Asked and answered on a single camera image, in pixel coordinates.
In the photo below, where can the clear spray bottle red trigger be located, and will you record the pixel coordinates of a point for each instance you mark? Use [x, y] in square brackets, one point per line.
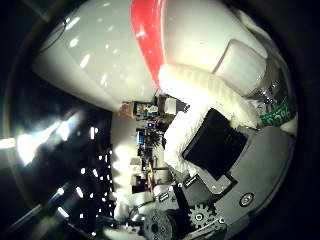
[196, 36]

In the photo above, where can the cluttered storage shelf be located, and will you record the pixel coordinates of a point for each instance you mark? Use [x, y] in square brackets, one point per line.
[148, 108]

